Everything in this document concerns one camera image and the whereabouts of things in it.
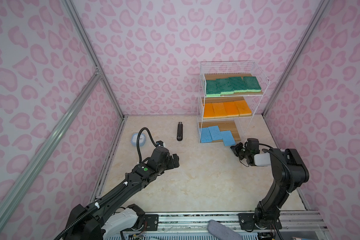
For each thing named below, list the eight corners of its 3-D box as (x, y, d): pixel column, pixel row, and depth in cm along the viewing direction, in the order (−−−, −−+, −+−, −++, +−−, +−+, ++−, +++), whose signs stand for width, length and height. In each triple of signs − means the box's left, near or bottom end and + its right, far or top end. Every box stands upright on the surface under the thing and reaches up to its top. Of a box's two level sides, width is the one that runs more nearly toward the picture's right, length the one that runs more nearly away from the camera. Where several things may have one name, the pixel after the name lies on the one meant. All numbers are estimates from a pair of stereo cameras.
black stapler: (177, 141, 107) (176, 138, 104) (177, 124, 117) (177, 121, 114) (182, 141, 107) (182, 138, 104) (182, 124, 117) (182, 121, 114)
